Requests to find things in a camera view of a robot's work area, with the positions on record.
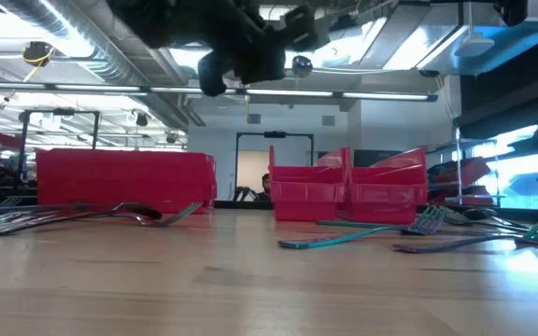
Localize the long ceiling light bar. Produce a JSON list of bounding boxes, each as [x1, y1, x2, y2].
[[0, 81, 439, 103]]

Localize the metal shelf rack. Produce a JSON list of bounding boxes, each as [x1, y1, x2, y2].
[[453, 125, 503, 206]]

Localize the stacked red storage bins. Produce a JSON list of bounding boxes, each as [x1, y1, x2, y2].
[[426, 156, 497, 206]]

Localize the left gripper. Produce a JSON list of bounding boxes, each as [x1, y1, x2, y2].
[[221, 0, 321, 86]]

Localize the bright blue window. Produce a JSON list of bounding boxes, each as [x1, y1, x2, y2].
[[472, 123, 538, 210]]

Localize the silver spiral ceiling duct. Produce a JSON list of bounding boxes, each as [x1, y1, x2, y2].
[[0, 0, 205, 134]]

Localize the silver rectangular air duct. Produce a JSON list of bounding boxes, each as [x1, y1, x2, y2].
[[315, 2, 469, 74]]

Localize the silver spoon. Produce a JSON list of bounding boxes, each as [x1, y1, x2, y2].
[[0, 201, 163, 236]]

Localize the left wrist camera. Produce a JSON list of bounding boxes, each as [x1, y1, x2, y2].
[[197, 52, 229, 98]]

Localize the person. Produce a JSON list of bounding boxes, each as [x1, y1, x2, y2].
[[260, 173, 273, 202]]

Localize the ceiling device with yellow cable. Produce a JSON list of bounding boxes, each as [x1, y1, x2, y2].
[[21, 40, 55, 68]]

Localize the black ceiling dome camera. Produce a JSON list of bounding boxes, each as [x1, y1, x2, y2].
[[290, 54, 315, 78]]

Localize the teal iridescent fork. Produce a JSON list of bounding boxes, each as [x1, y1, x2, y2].
[[392, 213, 538, 255], [276, 205, 448, 250]]

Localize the red plastic bin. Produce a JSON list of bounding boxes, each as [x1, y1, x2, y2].
[[341, 147, 429, 225], [35, 147, 218, 215], [268, 145, 350, 223]]

